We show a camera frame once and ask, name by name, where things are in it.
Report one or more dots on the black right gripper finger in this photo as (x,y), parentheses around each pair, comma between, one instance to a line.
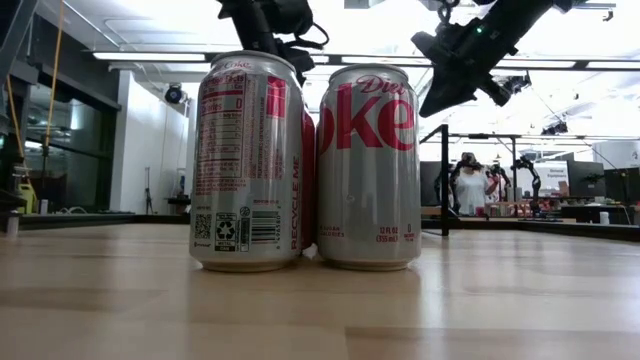
(497,92)
(442,95)

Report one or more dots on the thin black robot arm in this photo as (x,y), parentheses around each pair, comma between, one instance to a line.
(536,187)
(500,172)

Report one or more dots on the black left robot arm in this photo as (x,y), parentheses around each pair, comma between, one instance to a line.
(260,15)

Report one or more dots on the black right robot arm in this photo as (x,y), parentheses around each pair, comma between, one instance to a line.
(530,17)

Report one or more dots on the black ceiling spotlight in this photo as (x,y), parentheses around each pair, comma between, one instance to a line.
(522,82)
(555,128)

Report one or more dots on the long ceiling light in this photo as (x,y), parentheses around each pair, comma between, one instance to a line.
(150,56)
(545,64)
(612,65)

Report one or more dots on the person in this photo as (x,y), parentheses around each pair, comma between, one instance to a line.
(470,190)

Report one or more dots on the white sign board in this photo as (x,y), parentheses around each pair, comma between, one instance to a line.
(556,175)

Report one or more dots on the silver Diet Coke can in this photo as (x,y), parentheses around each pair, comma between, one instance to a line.
(245,165)
(367,175)

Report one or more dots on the dark computer monitor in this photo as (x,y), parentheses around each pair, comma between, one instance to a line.
(622,187)
(585,180)

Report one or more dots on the small white cup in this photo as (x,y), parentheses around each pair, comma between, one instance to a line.
(604,218)

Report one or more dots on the small dark side table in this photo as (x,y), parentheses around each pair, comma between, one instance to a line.
(179,200)

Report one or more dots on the thin black tripod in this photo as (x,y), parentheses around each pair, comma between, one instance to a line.
(148,200)

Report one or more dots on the small white cylinder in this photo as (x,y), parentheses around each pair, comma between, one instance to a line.
(44,207)
(12,224)

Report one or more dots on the yellow green container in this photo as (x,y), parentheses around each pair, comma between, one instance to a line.
(28,197)

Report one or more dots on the black workstation rig frame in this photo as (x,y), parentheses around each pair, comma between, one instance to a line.
(514,165)

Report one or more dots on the round black wall camera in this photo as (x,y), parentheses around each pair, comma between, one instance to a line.
(173,94)

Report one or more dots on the black aluminium table frame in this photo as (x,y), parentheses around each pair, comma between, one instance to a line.
(550,227)

